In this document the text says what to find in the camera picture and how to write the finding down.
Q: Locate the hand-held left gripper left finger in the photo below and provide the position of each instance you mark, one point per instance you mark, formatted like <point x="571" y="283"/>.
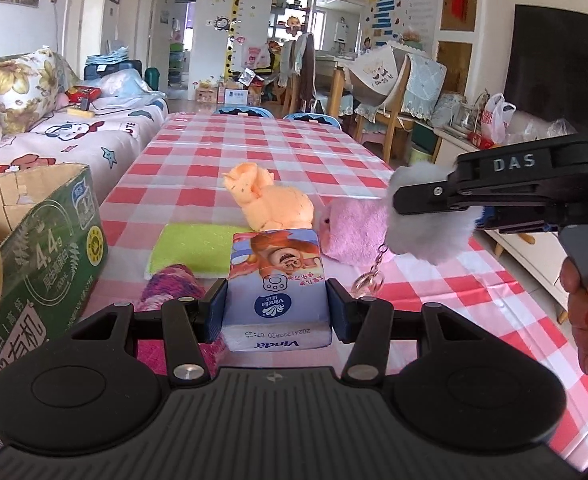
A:
<point x="216" y="305"/>

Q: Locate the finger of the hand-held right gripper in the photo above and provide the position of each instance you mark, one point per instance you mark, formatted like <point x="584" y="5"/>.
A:
<point x="434" y="197"/>
<point x="519" y="221"/>

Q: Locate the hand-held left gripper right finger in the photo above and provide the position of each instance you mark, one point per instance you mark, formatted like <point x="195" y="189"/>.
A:
<point x="339" y="310"/>

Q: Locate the pink purple knit ball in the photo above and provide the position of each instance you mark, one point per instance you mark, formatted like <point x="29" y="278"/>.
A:
<point x="171" y="285"/>

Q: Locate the lime green cleaning cloth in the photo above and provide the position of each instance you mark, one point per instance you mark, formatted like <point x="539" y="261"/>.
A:
<point x="189" y="250"/>

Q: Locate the cartoon printed tissue pack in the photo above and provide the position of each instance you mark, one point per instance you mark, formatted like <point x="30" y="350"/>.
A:
<point x="276" y="280"/>

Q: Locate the pink plush hat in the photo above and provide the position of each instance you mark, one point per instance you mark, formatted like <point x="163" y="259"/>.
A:
<point x="354" y="230"/>

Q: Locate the orange plush toy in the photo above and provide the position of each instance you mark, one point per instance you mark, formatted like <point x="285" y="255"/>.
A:
<point x="274" y="205"/>

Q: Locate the green printed cardboard box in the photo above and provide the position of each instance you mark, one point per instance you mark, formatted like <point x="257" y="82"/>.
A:
<point x="49" y="260"/>

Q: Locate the light green trash bin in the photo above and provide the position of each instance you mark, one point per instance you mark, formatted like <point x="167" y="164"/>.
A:
<point x="420" y="154"/>

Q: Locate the white plastic bag red print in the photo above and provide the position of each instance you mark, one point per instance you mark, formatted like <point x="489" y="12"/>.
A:
<point x="496" y="120"/>

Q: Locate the pink stool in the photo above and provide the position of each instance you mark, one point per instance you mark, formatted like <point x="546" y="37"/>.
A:
<point x="374" y="138"/>

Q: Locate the glass kettle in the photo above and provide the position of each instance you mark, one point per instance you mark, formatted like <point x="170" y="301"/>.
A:
<point x="466" y="117"/>

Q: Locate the black television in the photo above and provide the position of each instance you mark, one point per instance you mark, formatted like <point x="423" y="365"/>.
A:
<point x="549" y="60"/>

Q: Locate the wooden chair teal lace cover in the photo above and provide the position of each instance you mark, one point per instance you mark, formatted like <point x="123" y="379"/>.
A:
<point x="421" y="85"/>

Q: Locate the cartoon printed white cloth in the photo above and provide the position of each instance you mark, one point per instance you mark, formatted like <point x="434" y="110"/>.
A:
<point x="376" y="72"/>

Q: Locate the wooden dining table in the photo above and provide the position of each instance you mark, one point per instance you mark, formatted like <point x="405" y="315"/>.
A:
<point x="336" y="67"/>

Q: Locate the red white checked tablecloth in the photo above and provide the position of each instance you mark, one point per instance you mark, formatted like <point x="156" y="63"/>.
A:
<point x="274" y="140"/>

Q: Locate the chair with brown jacket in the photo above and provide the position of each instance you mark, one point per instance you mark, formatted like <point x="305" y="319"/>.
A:
<point x="304" y="70"/>

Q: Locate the white blue carton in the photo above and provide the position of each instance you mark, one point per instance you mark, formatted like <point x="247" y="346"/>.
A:
<point x="236" y="96"/>

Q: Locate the sofa with cartoon cover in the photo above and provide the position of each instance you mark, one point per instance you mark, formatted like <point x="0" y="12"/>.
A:
<point x="74" y="135"/>

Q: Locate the flat yellow box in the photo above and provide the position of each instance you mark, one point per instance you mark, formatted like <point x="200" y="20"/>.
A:
<point x="81" y="113"/>

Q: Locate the dark green lidded bin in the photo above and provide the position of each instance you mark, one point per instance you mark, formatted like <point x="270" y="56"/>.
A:
<point x="152" y="79"/>

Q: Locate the light blue plastic bag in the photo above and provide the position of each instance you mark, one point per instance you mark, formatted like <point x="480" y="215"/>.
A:
<point x="129" y="82"/>

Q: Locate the stack of storage drawers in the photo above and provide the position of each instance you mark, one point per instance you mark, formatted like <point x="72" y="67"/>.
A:
<point x="175" y="62"/>

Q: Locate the red box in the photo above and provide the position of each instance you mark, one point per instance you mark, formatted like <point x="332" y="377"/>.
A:
<point x="84" y="93"/>

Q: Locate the dark blue suitcase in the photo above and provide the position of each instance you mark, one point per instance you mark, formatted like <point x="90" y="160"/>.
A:
<point x="114" y="66"/>

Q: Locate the giraffe height chart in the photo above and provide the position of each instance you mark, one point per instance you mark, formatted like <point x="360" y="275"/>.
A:
<point x="239" y="5"/>

